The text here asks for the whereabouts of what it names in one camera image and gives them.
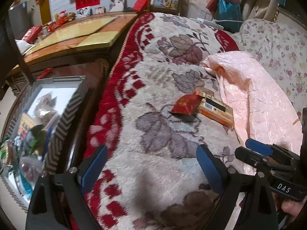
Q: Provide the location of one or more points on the dark wooden chair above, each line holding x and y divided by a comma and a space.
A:
21, 60

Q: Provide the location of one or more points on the wooden table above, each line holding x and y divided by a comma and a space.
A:
79, 33

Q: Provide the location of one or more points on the red floral blanket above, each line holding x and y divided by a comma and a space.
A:
156, 81

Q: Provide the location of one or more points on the cream fleece cloth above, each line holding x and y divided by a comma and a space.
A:
260, 8

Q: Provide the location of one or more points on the orange wafer packet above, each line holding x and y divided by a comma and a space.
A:
215, 111

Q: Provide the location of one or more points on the red wall banner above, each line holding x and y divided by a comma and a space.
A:
87, 1

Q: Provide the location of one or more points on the rose print sofa cover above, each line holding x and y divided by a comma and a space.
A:
275, 52

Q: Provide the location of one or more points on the red paper bag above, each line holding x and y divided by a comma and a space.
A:
141, 2

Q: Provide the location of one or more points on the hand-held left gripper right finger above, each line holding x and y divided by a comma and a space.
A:
209, 170

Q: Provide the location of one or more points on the pink quilt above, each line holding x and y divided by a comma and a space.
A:
251, 95

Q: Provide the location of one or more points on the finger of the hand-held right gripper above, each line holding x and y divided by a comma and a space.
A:
249, 158
259, 146

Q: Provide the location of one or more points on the grey refrigerator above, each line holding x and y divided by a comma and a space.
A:
20, 20

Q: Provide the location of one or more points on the striped storage box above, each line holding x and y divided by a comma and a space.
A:
69, 110

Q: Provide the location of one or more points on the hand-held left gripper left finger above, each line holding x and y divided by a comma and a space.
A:
94, 170

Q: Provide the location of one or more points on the person's right hand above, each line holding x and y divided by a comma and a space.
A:
291, 208

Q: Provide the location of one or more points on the blue plastic bag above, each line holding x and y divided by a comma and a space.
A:
229, 10

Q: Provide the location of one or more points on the photo frame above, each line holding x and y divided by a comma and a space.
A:
84, 12
99, 10
117, 3

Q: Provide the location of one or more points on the red snack packet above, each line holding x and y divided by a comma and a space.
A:
187, 104

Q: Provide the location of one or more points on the plush toys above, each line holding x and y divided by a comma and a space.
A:
64, 16

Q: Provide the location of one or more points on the red tassel ornament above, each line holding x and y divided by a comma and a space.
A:
46, 72

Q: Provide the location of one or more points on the red gift box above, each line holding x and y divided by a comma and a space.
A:
32, 33

